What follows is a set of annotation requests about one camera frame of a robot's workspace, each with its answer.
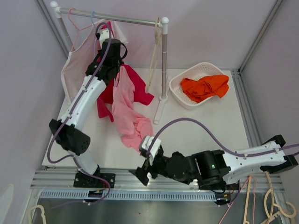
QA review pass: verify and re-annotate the pink t shirt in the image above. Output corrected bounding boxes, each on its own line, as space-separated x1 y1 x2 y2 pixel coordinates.
112 67 153 152

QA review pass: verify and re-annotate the white slotted cable duct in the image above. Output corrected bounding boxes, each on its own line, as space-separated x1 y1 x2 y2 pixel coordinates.
40 189 216 202

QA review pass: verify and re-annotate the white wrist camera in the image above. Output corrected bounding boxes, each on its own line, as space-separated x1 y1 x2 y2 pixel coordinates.
96 28 110 48
139 135 161 165

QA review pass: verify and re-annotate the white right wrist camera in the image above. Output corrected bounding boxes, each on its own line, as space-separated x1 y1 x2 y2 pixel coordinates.
139 135 161 165

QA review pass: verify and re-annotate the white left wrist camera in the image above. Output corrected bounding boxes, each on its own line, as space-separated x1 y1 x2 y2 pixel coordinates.
96 28 110 48

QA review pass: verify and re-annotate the beige hangers pile right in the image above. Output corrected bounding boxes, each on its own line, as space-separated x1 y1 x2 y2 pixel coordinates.
242 173 297 224

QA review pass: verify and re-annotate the white rack base foot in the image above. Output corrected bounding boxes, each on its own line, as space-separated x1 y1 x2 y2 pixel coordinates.
153 94 168 124

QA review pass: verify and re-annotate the blue plastic hanger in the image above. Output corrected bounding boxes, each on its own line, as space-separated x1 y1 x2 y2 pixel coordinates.
90 11 99 61

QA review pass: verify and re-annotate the silver clothes rack rail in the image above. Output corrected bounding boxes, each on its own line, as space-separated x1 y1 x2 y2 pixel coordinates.
57 7 156 27

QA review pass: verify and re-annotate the white perforated plastic basket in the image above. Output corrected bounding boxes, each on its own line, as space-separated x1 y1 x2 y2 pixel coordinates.
169 62 224 110

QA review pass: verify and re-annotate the magenta t shirt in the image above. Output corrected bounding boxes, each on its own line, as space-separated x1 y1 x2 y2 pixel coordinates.
97 21 154 122

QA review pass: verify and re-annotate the silver rack upright pole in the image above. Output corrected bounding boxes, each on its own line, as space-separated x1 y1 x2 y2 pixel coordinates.
161 17 169 100

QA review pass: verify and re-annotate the pink wire hanger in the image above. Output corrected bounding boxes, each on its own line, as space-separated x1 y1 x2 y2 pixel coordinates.
67 7 91 52

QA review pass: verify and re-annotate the pale pink tank top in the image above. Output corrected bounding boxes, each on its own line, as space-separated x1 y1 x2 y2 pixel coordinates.
61 20 128 104

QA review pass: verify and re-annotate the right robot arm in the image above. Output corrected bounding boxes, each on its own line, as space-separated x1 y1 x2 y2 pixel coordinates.
129 135 299 191

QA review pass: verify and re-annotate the orange t shirt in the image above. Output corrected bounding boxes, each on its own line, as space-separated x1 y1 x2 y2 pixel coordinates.
180 75 229 103

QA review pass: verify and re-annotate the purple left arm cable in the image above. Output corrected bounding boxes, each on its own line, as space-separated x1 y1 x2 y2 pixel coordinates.
46 22 113 206

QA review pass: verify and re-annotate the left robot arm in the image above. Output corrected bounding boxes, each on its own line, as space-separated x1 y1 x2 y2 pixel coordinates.
48 39 126 188

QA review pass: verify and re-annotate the aluminium mounting rail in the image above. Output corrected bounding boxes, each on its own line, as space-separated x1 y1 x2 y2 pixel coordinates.
29 166 285 192

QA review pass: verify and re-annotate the beige hanger bottom left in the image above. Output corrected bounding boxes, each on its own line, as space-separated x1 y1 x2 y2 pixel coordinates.
27 204 47 224

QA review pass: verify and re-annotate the beige plastic hanger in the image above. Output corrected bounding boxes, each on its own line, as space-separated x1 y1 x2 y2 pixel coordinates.
145 17 162 93

